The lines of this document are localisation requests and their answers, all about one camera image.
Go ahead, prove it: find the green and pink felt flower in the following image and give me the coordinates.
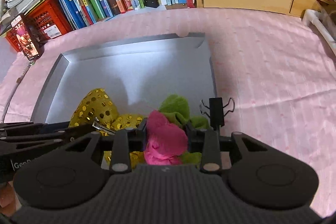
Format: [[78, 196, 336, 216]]
[[143, 94, 210, 166]]

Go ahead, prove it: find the gold sequin bow hair clip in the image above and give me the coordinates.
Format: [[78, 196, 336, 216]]
[[68, 88, 148, 169]]

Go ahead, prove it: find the person's left hand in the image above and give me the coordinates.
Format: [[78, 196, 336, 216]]
[[0, 181, 18, 217]]

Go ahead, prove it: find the black binder clip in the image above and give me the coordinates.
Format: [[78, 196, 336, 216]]
[[199, 97, 235, 132]]

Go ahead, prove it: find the grey cardboard box tray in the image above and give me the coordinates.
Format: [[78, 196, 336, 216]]
[[30, 32, 218, 169]]

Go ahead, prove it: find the pink bedspread cloth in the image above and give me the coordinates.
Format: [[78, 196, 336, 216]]
[[6, 9, 335, 216]]

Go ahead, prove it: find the smartphone on stand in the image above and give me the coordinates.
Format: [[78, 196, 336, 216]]
[[11, 14, 42, 61]]

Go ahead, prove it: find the red plastic crate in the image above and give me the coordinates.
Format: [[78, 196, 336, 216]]
[[4, 0, 74, 53]]

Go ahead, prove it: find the white plastic pipe frame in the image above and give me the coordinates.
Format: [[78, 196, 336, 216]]
[[302, 9, 335, 55]]

